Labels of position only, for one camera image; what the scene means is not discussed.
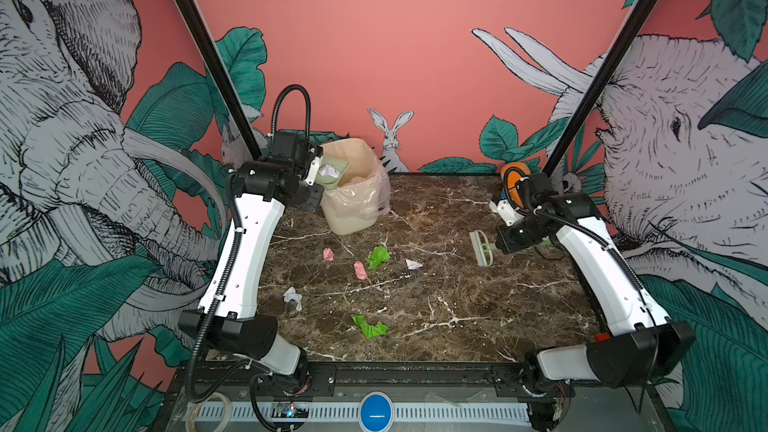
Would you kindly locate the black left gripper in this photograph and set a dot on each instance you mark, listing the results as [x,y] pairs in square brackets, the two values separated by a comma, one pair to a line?
[316,192]

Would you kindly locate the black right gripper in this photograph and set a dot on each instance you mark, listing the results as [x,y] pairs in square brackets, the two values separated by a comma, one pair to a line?
[503,240]

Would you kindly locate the pale green hand brush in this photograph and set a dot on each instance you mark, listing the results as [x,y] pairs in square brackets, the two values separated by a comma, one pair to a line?
[483,248]

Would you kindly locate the pale green dustpan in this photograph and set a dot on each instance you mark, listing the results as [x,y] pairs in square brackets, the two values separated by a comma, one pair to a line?
[339,163]

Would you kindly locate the cream plastic trash bin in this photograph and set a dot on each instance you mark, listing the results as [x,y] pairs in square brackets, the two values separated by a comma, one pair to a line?
[363,194]

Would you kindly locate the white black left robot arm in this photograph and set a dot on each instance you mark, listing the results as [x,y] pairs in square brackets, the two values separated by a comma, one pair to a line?
[227,318]

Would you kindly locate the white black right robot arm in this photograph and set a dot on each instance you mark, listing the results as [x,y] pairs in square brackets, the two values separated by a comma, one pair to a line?
[643,342]

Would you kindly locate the grey paper scrap right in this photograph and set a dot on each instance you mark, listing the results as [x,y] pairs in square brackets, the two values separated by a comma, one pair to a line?
[328,175]

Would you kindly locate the orange carrot plush toy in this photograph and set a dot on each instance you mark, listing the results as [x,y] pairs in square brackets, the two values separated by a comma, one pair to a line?
[512,173]

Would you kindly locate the pink paper scrap left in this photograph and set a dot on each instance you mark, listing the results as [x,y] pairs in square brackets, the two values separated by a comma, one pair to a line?
[328,255]

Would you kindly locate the pink paper scrap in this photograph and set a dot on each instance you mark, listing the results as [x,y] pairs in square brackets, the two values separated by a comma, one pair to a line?
[360,271]
[328,255]

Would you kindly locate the white paper scrap centre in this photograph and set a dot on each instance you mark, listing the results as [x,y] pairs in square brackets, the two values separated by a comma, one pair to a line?
[413,265]

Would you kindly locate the green paper scrap centre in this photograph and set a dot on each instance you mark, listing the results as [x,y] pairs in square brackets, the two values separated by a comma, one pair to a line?
[377,257]

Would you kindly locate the green paper scrap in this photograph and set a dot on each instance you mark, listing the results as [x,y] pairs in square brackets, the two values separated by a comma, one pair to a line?
[369,331]
[377,257]

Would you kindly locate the pink paper scrap centre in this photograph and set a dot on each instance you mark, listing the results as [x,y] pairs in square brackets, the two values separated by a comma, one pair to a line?
[360,271]

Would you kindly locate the white crumpled paper scrap left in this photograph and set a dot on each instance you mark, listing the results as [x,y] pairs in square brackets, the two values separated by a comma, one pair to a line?
[292,297]

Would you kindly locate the green paper scrap front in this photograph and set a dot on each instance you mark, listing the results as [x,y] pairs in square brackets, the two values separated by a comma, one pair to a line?
[369,331]

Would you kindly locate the blue round button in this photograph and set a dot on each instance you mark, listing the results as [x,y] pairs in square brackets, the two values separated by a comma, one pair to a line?
[376,413]

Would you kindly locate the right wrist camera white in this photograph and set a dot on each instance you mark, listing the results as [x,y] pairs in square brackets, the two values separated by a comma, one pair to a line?
[506,211]

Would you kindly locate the left black frame post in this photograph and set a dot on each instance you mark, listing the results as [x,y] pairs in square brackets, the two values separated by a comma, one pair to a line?
[207,48]

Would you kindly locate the black frame post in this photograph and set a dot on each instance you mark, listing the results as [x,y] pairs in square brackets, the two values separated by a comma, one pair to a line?
[207,48]
[632,25]

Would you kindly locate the black front mounting rail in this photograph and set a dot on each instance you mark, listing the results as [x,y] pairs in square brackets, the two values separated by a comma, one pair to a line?
[505,379]

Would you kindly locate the white slotted cable duct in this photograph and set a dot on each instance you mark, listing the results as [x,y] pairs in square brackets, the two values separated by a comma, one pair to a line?
[405,412]

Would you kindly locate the right black frame post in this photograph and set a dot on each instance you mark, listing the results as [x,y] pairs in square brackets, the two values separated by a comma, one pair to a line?
[632,25]

